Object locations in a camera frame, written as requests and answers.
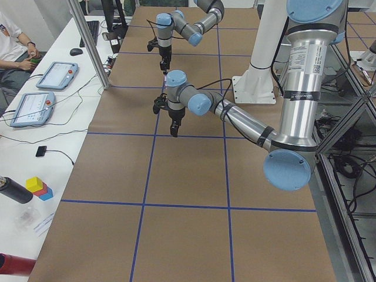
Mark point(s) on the small black box device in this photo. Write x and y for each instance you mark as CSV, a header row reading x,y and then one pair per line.
x,y
41,151

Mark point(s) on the lower teach pendant tablet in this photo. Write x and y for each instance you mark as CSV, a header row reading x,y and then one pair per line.
x,y
34,109

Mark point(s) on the red cylinder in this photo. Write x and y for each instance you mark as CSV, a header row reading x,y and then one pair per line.
x,y
16,266

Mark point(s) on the clear plastic bag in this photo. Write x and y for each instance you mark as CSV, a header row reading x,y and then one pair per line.
x,y
26,219

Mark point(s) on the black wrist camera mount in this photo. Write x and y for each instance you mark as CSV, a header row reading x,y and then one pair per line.
x,y
160,103
153,43

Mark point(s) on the black keyboard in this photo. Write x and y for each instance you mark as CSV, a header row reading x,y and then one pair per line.
x,y
93,27

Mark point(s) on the teach pendant tablet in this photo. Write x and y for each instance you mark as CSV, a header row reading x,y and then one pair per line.
x,y
58,76
34,109

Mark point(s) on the black monitor stand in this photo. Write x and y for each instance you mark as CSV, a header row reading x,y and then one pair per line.
x,y
111,9

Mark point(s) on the black computer mouse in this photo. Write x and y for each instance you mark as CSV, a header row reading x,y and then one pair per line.
x,y
76,51

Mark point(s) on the aluminium side rail frame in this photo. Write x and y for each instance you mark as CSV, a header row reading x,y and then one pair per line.
x,y
343,186

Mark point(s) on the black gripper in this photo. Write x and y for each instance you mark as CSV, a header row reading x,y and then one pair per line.
x,y
176,114
165,53

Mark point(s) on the seated person in white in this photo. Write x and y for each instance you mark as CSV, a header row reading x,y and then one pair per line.
x,y
19,57

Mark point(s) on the upper teach pendant tablet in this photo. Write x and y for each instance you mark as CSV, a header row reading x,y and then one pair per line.
x,y
58,76

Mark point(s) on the yellow block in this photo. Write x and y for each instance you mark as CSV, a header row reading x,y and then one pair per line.
x,y
32,182

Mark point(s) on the aluminium frame post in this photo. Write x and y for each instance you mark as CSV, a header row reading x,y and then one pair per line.
x,y
82,27

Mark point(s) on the blue block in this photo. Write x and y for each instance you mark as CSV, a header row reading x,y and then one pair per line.
x,y
48,195

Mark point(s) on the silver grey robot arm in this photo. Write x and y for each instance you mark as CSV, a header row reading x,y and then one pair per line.
x,y
310,27
175,21

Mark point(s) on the red block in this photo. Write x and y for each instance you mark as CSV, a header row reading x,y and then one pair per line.
x,y
40,189

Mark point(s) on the black cylinder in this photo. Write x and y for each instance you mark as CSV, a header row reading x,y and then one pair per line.
x,y
15,191

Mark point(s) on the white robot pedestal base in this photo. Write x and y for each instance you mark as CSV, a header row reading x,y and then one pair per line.
x,y
255,86

